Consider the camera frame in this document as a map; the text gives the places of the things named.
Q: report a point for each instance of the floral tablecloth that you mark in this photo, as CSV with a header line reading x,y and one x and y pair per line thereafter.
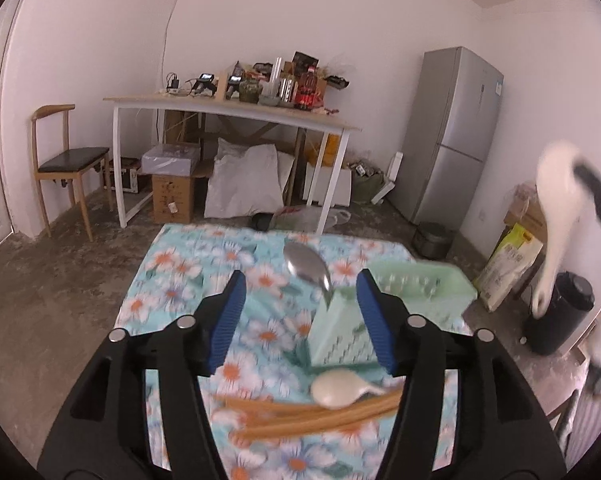
x,y
180,270

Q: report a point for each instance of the small grey lidded bin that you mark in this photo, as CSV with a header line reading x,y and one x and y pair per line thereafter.
x,y
430,240

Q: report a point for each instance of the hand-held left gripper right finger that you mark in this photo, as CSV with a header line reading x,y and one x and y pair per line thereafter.
x,y
373,320

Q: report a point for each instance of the white ceramic spoon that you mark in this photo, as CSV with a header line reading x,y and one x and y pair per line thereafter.
x,y
330,387
555,200

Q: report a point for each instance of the green plastic basket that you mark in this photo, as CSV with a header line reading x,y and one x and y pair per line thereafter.
x,y
340,340

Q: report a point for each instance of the grey refrigerator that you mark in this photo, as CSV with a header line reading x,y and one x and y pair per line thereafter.
x,y
450,135

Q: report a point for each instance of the cola bottle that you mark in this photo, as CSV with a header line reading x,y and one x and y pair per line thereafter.
x,y
304,92

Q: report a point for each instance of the brown cardboard box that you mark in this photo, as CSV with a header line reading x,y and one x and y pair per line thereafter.
x,y
173,197

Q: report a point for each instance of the yellow and white sack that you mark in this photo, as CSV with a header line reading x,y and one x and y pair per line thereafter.
x,y
510,265

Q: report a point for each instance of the white carton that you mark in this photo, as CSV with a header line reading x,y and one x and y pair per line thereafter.
x,y
320,185

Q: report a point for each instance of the dark box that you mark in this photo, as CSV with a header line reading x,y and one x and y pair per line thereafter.
x,y
305,62

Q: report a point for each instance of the clear plastic bag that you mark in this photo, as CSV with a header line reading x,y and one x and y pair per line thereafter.
x,y
300,217

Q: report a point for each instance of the black handheld device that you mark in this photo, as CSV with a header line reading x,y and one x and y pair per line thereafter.
x,y
203,85

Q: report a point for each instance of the wooden chopstick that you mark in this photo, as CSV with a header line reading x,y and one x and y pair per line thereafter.
x,y
280,430
270,406
305,417

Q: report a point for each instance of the yellow plastic bag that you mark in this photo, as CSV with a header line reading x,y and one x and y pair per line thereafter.
x,y
325,150

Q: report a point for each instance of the green jar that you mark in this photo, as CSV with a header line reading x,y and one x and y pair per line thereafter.
x,y
248,91

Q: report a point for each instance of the stacked cardboard boxes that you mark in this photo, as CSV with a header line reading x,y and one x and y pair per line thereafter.
x,y
525,210

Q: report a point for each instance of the metal spoon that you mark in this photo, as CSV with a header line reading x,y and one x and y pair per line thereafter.
x,y
303,260

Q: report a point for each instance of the green bag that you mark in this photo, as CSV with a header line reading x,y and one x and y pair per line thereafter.
x,y
368,185

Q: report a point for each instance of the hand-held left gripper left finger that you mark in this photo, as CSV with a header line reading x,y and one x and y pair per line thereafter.
x,y
230,320

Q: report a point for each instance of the white board strip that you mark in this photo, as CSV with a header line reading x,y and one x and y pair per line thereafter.
x,y
393,175

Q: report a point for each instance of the white table with wooden top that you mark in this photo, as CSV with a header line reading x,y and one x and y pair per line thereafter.
x,y
280,117

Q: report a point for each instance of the white flat box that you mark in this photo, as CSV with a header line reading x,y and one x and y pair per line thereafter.
x,y
170,160

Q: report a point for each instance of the power strip with charger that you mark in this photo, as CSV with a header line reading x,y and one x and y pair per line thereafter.
x,y
175,87

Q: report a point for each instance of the black cylindrical container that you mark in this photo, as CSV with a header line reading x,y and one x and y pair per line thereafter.
x,y
560,320

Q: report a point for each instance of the brown case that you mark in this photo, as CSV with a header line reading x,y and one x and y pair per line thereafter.
x,y
123,175

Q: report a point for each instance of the wooden chair with dark seat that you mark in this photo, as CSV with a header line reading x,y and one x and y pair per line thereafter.
x,y
73,157

